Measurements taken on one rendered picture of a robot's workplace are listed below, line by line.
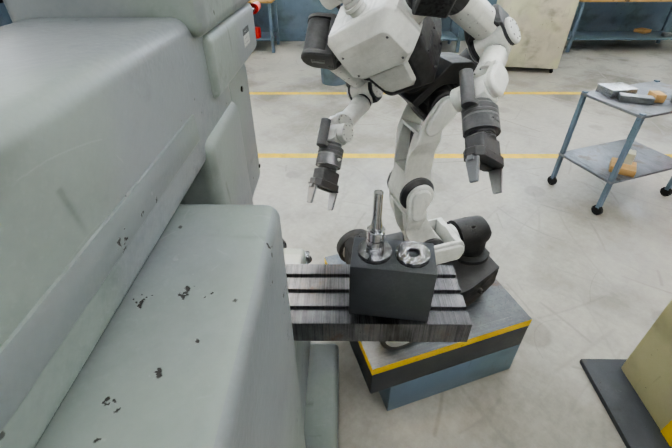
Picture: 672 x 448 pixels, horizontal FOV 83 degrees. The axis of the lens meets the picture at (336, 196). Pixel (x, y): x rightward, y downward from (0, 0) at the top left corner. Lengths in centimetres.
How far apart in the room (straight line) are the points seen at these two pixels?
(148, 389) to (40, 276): 12
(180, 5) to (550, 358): 230
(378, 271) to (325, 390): 97
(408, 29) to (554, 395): 185
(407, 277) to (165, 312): 71
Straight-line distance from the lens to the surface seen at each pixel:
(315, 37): 132
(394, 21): 111
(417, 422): 207
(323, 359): 195
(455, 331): 118
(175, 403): 35
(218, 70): 65
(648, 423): 243
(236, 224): 48
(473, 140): 96
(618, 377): 251
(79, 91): 36
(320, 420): 182
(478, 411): 216
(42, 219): 32
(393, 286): 103
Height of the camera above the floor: 185
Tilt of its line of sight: 35 degrees down
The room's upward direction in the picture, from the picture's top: straight up
